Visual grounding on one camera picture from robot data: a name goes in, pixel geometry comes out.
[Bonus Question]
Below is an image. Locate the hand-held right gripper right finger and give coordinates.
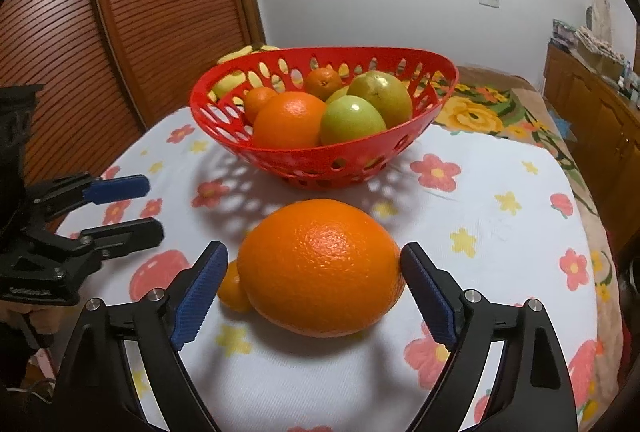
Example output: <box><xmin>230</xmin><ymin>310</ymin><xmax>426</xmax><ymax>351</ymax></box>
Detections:
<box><xmin>400</xmin><ymin>241</ymin><xmax>583</xmax><ymax>432</ymax></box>

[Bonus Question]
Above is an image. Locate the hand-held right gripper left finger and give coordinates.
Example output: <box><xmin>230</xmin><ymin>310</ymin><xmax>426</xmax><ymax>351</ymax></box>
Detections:
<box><xmin>55</xmin><ymin>241</ymin><xmax>229</xmax><ymax>432</ymax></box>

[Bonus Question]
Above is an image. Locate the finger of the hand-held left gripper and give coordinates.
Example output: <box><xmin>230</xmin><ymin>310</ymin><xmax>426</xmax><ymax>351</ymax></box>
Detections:
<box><xmin>65</xmin><ymin>218</ymin><xmax>166</xmax><ymax>259</ymax></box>
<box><xmin>29</xmin><ymin>172</ymin><xmax>150</xmax><ymax>218</ymax></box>

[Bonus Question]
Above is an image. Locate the large navel orange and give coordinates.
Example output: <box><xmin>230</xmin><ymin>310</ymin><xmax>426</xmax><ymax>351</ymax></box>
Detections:
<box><xmin>236</xmin><ymin>199</ymin><xmax>406</xmax><ymax>339</ymax></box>

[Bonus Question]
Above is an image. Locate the red perforated plastic basket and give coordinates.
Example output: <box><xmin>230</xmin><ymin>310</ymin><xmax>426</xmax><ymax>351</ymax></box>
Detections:
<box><xmin>189</xmin><ymin>46</ymin><xmax>460</xmax><ymax>191</ymax></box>

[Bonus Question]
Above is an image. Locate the medium mandarin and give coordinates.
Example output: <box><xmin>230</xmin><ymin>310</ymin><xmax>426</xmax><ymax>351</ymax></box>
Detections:
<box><xmin>243</xmin><ymin>86</ymin><xmax>278</xmax><ymax>124</ymax></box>

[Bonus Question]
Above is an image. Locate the green apple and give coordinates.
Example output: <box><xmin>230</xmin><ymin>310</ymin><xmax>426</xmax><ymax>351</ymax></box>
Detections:
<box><xmin>320</xmin><ymin>95</ymin><xmax>388</xmax><ymax>146</ymax></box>

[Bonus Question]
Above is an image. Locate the large yellow-green citrus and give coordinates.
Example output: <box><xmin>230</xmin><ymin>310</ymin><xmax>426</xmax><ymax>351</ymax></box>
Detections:
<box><xmin>346</xmin><ymin>71</ymin><xmax>414</xmax><ymax>128</ymax></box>

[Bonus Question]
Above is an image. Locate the small mandarin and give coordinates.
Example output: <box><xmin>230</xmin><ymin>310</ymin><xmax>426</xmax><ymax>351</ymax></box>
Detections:
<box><xmin>305</xmin><ymin>67</ymin><xmax>343</xmax><ymax>102</ymax></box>

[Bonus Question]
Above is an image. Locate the person's left hand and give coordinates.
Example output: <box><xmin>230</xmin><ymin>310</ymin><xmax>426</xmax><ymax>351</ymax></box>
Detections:
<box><xmin>0</xmin><ymin>301</ymin><xmax>78</xmax><ymax>348</ymax></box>

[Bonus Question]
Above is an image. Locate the tiny orange kumquat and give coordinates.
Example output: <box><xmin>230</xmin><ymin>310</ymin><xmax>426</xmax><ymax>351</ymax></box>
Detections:
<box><xmin>216</xmin><ymin>259</ymin><xmax>254</xmax><ymax>314</ymax></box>

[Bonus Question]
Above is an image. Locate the white floral strawberry tablecloth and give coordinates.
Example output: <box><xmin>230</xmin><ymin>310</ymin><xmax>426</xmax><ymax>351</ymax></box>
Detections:
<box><xmin>50</xmin><ymin>105</ymin><xmax>601</xmax><ymax>432</ymax></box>

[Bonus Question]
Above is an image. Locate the wooden louvered door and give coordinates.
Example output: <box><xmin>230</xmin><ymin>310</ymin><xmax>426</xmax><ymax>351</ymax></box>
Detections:
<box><xmin>0</xmin><ymin>0</ymin><xmax>266</xmax><ymax>193</ymax></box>

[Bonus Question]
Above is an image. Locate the yellow plush toy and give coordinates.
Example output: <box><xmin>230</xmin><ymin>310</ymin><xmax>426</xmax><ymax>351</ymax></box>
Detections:
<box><xmin>209</xmin><ymin>43</ymin><xmax>281</xmax><ymax>103</ymax></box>

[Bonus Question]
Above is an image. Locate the wooden sideboard cabinet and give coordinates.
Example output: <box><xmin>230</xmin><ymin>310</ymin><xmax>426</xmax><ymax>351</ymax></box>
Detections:
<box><xmin>542</xmin><ymin>41</ymin><xmax>640</xmax><ymax>258</ymax></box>

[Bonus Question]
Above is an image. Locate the row of small desk items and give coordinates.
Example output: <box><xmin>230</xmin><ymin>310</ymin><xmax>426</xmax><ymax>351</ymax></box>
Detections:
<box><xmin>612</xmin><ymin>57</ymin><xmax>640</xmax><ymax>103</ymax></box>

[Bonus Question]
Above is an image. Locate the stack of small boxes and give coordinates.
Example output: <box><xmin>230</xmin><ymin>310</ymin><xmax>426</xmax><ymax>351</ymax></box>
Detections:
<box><xmin>552</xmin><ymin>18</ymin><xmax>578</xmax><ymax>50</ymax></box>

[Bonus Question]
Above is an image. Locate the woven storage box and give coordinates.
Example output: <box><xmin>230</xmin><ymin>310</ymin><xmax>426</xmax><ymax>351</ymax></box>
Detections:
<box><xmin>575</xmin><ymin>26</ymin><xmax>613</xmax><ymax>58</ymax></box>

